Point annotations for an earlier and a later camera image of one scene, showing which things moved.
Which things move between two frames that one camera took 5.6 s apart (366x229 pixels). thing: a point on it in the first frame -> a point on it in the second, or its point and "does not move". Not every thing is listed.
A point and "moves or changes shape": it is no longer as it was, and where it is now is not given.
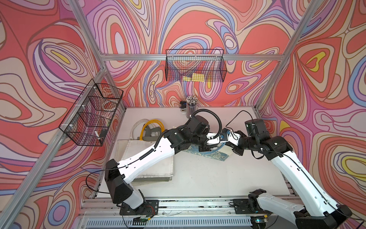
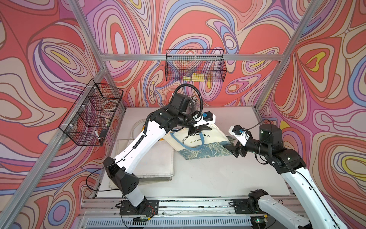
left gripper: [207, 147] -> [197, 129]
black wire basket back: [197, 65] does not move
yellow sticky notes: [196, 77] does not move
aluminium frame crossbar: [192, 57] does not move
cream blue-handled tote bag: [221, 152] moves or changes shape
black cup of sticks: [191, 106] does not move
